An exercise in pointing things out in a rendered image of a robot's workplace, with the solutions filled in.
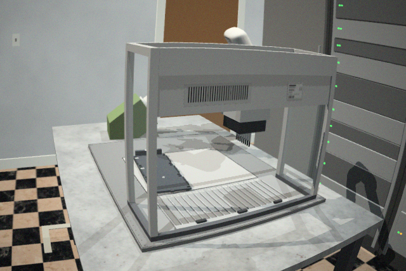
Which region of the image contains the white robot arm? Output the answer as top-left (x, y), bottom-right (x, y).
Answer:
top-left (224, 27), bottom-right (252, 45)

